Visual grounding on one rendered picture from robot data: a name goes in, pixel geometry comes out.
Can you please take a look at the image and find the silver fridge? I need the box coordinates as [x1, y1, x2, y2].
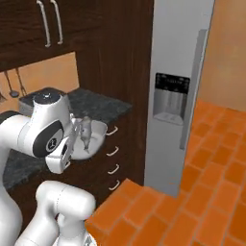
[143, 0, 216, 198]

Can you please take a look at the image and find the dark wood cupboard door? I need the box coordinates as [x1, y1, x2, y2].
[0, 0, 52, 73]
[49, 0, 79, 60]

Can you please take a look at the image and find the white drawer handle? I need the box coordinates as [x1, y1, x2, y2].
[108, 179, 122, 192]
[105, 125, 119, 136]
[107, 163, 121, 176]
[106, 145, 120, 158]

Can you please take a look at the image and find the dark wood drawer cabinet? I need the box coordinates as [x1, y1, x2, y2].
[6, 112, 146, 225]

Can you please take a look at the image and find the hanging grey kitchen tool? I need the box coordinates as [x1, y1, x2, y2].
[15, 67, 29, 97]

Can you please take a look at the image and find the dark wood tall cabinet panel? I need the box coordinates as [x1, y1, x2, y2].
[74, 0, 155, 194]

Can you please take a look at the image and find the hanging grey ladle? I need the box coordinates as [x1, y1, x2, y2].
[3, 69, 20, 98]

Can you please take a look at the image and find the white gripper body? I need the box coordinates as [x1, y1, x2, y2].
[67, 118, 82, 161]

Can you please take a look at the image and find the white cupboard door handle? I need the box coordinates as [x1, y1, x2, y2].
[36, 0, 52, 49]
[50, 0, 64, 46]

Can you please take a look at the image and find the grey fridge door handle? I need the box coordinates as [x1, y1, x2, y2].
[179, 29, 209, 151]

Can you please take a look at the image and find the grey fish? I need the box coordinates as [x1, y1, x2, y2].
[79, 115, 93, 154]

